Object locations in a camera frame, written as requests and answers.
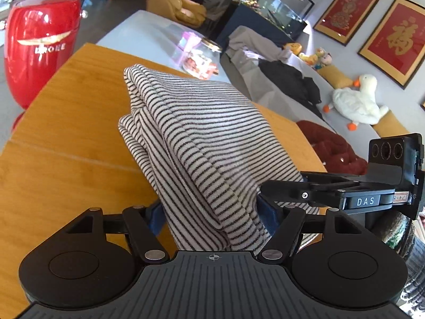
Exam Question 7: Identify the red framed gold character picture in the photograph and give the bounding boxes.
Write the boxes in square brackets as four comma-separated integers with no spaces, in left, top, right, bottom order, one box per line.
[358,0,425,90]

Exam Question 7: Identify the yellow square cushion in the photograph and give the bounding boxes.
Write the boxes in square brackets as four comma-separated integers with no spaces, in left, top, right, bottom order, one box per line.
[372,110,410,138]

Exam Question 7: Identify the red framed figure picture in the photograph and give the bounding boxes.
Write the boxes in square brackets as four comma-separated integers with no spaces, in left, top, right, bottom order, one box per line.
[313,0,385,47]

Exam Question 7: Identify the yellow long cushion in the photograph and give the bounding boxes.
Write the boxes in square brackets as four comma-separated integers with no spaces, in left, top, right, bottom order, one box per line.
[315,65,354,90]

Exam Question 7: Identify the black jacket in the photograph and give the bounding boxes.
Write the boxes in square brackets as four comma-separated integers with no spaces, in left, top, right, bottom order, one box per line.
[258,58,322,120]

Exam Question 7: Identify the person's right forearm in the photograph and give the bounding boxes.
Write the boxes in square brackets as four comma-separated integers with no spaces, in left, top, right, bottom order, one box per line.
[375,211,425,319]

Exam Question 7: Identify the grey sofa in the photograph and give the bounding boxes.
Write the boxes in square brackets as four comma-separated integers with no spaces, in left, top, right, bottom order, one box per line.
[219,26,412,173]

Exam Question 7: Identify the dark red fuzzy garment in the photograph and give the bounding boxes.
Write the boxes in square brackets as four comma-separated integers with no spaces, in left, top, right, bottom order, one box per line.
[296,120,369,175]

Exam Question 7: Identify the pink snack container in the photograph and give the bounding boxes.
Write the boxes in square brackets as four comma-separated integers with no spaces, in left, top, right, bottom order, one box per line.
[182,38,222,79]

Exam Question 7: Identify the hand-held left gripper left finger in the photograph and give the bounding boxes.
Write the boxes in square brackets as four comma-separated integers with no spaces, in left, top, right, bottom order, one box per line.
[65,201,171,265]

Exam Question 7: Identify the dark fish tank cabinet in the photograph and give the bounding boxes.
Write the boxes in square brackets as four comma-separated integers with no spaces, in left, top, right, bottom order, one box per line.
[216,3,308,50]

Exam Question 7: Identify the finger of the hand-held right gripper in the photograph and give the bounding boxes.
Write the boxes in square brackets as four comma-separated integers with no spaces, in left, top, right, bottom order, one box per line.
[300,171,363,191]
[260,179,346,207]

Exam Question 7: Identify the yellow duck plush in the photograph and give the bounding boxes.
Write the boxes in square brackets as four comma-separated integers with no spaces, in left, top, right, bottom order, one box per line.
[299,48,324,67]

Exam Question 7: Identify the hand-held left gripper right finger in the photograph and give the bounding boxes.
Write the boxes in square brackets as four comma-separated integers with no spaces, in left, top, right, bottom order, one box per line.
[256,194,365,265]

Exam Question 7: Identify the beige blanket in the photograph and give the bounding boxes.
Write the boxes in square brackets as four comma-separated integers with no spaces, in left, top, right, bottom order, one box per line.
[227,26,289,64]

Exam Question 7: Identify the yellow armchair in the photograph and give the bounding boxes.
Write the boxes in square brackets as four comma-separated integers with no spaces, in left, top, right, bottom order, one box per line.
[146,0,207,29]

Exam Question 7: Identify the white goose plush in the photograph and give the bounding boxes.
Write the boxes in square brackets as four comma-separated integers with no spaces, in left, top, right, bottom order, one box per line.
[324,74,389,131]

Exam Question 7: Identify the striped knit garment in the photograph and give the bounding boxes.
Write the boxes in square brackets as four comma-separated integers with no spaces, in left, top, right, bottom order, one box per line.
[118,64,328,253]

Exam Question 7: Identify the pale low table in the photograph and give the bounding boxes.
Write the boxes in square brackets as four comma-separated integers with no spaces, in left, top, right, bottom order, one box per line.
[96,10,233,83]

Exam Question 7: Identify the glass fish tank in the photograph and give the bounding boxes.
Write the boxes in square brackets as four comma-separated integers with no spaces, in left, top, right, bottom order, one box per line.
[232,0,314,35]

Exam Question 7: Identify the pink doll plush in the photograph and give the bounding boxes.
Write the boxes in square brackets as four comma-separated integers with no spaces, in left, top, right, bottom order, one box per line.
[317,51,333,70]

